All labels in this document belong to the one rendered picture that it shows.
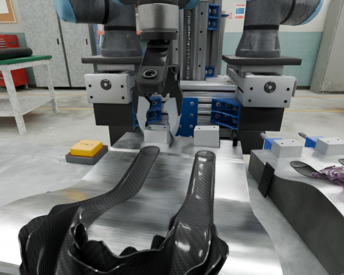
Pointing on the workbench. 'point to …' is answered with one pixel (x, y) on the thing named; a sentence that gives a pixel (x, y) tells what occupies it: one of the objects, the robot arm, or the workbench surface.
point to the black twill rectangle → (266, 179)
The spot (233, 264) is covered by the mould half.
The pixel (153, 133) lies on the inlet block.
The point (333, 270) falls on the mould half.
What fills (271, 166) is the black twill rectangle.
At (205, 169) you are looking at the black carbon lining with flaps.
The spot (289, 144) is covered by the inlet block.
